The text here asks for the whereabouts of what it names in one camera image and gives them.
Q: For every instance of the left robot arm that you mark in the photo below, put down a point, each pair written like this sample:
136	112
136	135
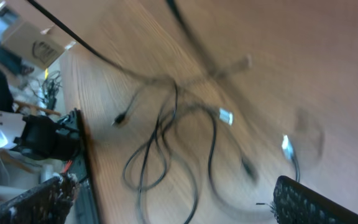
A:
39	137

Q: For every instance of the cardboard box with logo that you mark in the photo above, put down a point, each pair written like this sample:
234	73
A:
26	41

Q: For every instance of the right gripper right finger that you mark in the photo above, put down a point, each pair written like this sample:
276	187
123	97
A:
295	203

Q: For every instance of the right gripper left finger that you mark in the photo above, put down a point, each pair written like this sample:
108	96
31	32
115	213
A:
48	202

